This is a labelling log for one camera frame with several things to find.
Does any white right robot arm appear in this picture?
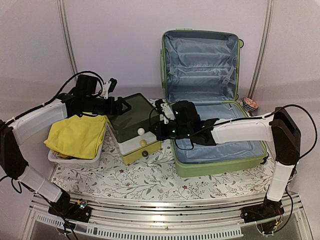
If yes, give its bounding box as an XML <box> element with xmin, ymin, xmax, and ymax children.
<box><xmin>150</xmin><ymin>99</ymin><xmax>301</xmax><ymax>223</ymax></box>

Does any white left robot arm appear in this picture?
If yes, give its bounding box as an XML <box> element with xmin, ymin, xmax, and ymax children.
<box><xmin>0</xmin><ymin>70</ymin><xmax>132</xmax><ymax>223</ymax></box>

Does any drawer cabinet with dark top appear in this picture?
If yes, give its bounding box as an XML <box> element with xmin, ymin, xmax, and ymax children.
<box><xmin>107</xmin><ymin>93</ymin><xmax>162</xmax><ymax>165</ymax></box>

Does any aluminium front rail frame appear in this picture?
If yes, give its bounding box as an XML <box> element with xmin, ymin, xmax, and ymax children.
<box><xmin>20</xmin><ymin>190</ymin><xmax>311</xmax><ymax>240</ymax></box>

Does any white plastic mesh basket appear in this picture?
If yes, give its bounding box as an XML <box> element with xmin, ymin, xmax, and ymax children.
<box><xmin>47</xmin><ymin>122</ymin><xmax>108</xmax><ymax>168</ymax></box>

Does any plain yellow garment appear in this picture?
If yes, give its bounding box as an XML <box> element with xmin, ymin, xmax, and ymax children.
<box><xmin>44</xmin><ymin>115</ymin><xmax>107</xmax><ymax>158</ymax></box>

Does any small patterned bowl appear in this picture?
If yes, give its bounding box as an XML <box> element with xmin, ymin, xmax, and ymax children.
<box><xmin>242</xmin><ymin>97</ymin><xmax>258</xmax><ymax>112</ymax></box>

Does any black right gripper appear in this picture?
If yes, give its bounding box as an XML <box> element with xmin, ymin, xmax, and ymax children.
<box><xmin>149</xmin><ymin>119</ymin><xmax>192</xmax><ymax>141</ymax></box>

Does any green hard-shell suitcase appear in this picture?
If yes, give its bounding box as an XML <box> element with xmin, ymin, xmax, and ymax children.
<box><xmin>160</xmin><ymin>29</ymin><xmax>268</xmax><ymax>178</ymax></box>

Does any floral white tablecloth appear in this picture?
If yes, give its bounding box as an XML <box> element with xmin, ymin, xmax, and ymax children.
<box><xmin>51</xmin><ymin>133</ymin><xmax>275</xmax><ymax>202</ymax></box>

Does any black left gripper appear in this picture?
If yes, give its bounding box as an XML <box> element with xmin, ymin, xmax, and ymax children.
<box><xmin>84</xmin><ymin>95</ymin><xmax>132</xmax><ymax>116</ymax></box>

